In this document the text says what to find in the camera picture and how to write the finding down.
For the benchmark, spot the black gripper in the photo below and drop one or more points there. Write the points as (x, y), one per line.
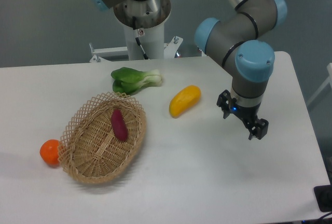
(246, 110)

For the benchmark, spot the yellow mango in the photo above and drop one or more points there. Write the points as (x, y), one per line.
(184, 100)

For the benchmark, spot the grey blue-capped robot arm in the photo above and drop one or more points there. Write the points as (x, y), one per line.
(234, 45)

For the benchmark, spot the black device at table edge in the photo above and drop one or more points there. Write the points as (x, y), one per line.
(323, 197)

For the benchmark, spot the green bok choy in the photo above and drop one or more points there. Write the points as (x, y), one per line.
(131, 81)

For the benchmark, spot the purple sweet potato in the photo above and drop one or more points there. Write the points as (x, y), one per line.
(119, 126)

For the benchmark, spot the woven wicker basket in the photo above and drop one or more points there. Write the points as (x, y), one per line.
(89, 152)

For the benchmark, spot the orange tangerine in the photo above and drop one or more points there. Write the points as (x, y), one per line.
(49, 152)

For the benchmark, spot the white frame at right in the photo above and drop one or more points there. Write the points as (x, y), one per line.
(321, 91)

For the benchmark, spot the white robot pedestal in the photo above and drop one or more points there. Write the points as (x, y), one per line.
(143, 26)

